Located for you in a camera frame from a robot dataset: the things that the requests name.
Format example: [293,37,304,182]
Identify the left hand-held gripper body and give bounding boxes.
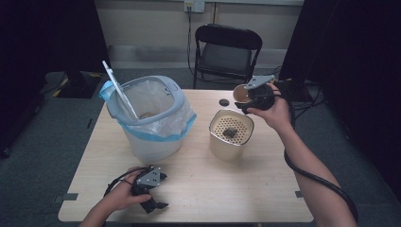
[131,166,164,204]

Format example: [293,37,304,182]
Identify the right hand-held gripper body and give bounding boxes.
[243,74,277,112]

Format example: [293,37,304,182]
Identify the brown paper cup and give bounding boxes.
[232,83,253,104]

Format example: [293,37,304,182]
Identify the person's right hand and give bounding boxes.
[246,83,292,134]

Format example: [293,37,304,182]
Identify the person's left hand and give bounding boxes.
[103,166,153,213]

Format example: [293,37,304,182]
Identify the dark tea leaf clump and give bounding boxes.
[222,127,238,139]

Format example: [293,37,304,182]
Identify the white bucket with plastic liner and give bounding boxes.
[101,60,187,165]

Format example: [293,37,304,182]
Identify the beige container with perforated strainer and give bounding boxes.
[208,108,255,162]

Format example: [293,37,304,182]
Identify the black folding chair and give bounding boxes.
[192,23,264,90]

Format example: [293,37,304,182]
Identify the clear trash bag blue edge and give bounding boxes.
[98,79,198,143]

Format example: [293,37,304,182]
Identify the black curtain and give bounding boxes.
[278,0,401,202]
[0,0,112,159]

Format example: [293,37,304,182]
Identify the black stand base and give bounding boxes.
[56,70,102,99]

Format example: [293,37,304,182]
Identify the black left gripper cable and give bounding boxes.
[103,166,149,198]

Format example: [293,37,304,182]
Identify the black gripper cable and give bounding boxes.
[273,89,359,223]
[103,166,149,198]

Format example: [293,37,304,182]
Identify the black floor cables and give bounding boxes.
[270,65,325,119]

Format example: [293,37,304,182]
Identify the black wall socket cable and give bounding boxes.
[186,8,198,79]

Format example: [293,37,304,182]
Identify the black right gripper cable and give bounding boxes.
[273,89,359,223]

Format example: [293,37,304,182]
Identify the white wall socket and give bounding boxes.
[183,0,206,13]

